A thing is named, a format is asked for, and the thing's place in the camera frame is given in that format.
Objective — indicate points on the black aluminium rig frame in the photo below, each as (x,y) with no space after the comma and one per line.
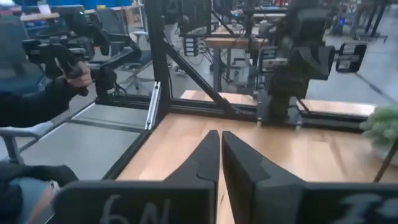
(157,46)

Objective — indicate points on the person's hand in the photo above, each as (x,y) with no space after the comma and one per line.
(79,79)

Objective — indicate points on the wooden-top grey workbench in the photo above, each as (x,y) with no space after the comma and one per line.
(230,43)

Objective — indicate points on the person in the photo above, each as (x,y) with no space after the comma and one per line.
(31,105)
(178,40)

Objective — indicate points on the dark office chair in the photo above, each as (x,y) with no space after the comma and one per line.
(15,46)
(109,21)

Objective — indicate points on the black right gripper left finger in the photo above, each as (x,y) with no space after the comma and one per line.
(140,202)

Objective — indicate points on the grey chair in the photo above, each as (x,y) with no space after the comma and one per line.
(25,130)

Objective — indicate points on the small green potted plant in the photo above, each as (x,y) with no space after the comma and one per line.
(382,124)

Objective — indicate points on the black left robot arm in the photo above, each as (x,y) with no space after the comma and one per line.
(280,93)

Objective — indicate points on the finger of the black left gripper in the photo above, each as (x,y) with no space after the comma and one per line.
(303,65)
(323,63)

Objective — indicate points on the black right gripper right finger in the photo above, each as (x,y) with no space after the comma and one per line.
(280,202)

